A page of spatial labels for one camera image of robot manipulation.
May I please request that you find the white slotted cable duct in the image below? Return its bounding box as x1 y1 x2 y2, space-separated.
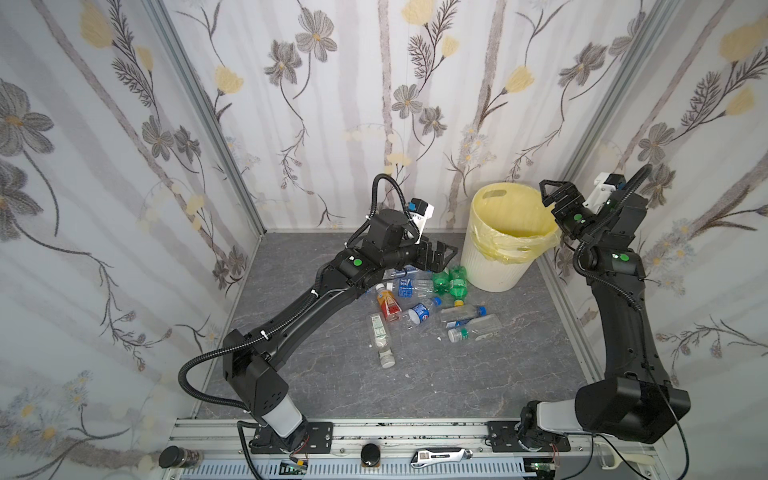
179 458 529 480

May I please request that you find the clear bottle green band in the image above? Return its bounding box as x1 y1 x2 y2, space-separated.
447 314 503 343

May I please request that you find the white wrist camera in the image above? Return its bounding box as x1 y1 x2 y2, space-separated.
583 172 626 214
408 197 435 240

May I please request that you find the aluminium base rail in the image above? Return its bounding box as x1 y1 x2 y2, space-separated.
163 418 670 479

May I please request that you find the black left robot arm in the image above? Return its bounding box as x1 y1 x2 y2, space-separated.
178 198 457 452

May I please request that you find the green bottle yellow cap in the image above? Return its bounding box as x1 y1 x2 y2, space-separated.
449 265 469 306
432 270 451 296

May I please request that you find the clear bottle blue cap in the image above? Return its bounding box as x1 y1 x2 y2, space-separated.
438 305 487 329

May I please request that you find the yellow plastic bin liner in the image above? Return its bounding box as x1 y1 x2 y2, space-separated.
467 183 561 265

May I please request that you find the black round knob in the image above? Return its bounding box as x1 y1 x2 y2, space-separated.
360 443 381 468

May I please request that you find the soda water clear bottle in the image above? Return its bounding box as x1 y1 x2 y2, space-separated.
383 265 421 281

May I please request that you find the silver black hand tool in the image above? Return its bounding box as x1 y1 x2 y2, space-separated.
410 447 474 469

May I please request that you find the white ribbed trash bin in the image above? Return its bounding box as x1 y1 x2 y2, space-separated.
460 182 564 293

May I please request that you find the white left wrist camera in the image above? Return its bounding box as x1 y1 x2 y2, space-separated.
408 197 435 240

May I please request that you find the green bottle yellow cap left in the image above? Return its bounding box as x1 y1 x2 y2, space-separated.
432 270 451 296

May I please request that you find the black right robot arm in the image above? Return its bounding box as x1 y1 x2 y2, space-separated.
516 174 691 451

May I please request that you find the cream plastic peeler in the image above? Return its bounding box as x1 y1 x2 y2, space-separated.
600 451 656 471

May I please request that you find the clear bottle white cap green label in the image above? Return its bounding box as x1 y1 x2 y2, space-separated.
369 313 396 369

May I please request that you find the orange juice bottle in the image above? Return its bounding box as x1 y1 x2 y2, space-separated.
375 283 402 322

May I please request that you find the black jar on rail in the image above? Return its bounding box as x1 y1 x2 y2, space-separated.
158 445 203 469

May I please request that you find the green bottle yellow cap right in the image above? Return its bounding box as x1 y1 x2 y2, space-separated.
449 265 469 306

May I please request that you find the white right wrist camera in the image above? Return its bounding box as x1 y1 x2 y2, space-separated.
583 172 626 214

